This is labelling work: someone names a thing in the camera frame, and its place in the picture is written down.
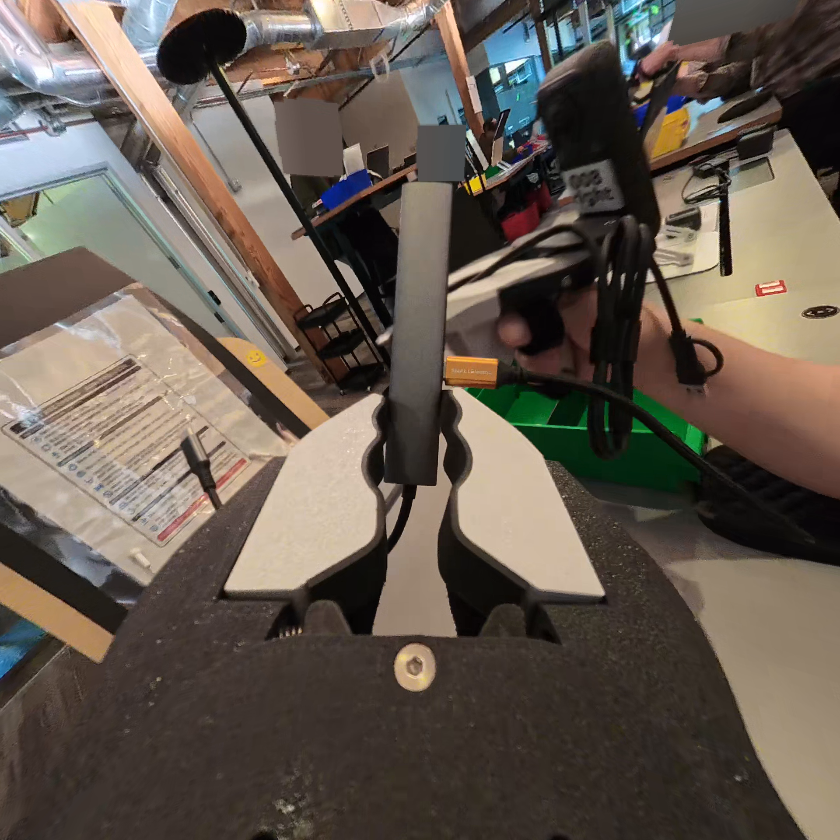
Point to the green plastic bin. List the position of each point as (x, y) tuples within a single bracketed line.
[(577, 436)]

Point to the rectangular silver air duct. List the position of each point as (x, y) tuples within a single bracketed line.
[(374, 19)]

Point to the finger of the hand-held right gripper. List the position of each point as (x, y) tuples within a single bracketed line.
[(512, 266), (472, 315)]

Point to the red plastic bin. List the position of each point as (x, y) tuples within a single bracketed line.
[(525, 220)]

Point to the wooden beam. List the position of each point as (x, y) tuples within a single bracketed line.
[(197, 177)]

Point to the wooden desk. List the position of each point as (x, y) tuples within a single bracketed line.
[(709, 141)]

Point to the round silver air duct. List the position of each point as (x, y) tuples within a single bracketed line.
[(79, 52)]

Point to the glass door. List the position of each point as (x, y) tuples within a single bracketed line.
[(98, 229)]

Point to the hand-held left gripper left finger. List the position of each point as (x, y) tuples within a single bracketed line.
[(308, 505)]

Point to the black utility cart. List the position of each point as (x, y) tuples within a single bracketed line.
[(338, 344)]

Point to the person's right hand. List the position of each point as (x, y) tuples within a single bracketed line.
[(577, 328)]

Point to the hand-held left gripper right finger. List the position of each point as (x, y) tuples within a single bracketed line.
[(525, 512)]

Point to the wooden board with smiley sticker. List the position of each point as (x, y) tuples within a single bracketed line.
[(262, 377)]

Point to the blue plastic bin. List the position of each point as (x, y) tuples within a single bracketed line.
[(344, 190)]

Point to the black floor lamp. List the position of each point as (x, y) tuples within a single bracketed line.
[(200, 46)]

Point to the dark grey usb hub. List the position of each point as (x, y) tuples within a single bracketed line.
[(420, 315)]

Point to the yellow plastic bin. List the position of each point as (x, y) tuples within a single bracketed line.
[(669, 131)]

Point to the cardboard piece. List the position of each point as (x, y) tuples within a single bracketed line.
[(46, 610)]

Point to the black desk grommet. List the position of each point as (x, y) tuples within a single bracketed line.
[(820, 312)]

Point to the black power adapter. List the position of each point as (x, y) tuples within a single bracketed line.
[(754, 143)]

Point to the red sticker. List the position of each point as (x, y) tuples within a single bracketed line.
[(769, 288)]

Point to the small white plastic part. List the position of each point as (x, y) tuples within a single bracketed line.
[(139, 558)]

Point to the person's right forearm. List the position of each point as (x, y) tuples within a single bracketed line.
[(774, 420)]

